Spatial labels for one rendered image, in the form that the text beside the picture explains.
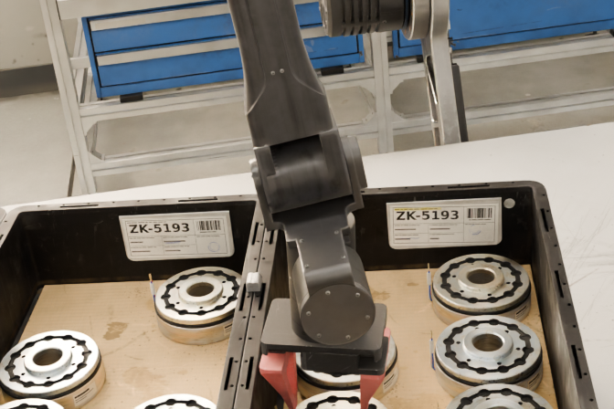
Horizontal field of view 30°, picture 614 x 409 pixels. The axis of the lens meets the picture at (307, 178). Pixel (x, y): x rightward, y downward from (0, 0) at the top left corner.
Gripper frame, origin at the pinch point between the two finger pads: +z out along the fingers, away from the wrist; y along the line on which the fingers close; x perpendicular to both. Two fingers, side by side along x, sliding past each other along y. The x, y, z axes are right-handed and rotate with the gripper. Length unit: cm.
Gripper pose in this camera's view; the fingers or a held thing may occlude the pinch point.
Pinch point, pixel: (328, 403)
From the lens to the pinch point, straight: 104.9
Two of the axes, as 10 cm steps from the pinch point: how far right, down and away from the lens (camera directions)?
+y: 9.9, 0.3, -1.5
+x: 1.5, -5.0, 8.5
